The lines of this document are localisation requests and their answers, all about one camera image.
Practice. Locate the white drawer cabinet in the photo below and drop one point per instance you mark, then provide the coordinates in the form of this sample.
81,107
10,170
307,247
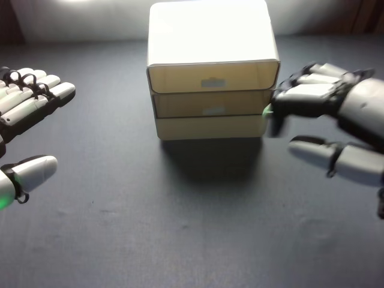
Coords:
210,33

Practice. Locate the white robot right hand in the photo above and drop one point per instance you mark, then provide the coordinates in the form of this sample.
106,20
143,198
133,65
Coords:
360,102

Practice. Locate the grey table cloth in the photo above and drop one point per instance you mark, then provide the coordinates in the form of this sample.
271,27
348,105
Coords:
180,225

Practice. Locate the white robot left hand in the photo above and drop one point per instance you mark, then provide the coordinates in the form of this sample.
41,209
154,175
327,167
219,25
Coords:
21,102

